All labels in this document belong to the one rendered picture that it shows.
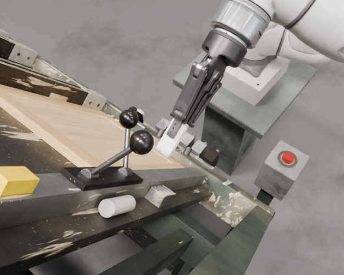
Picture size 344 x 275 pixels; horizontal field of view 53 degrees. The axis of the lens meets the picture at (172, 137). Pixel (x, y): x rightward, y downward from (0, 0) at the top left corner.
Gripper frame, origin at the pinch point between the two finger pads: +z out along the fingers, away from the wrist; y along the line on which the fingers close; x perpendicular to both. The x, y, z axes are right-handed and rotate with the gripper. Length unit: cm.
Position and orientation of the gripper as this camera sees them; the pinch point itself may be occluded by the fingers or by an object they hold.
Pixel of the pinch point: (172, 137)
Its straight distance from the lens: 63.0
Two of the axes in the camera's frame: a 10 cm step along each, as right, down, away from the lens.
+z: -5.0, 8.5, 1.2
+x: -7.9, -5.1, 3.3
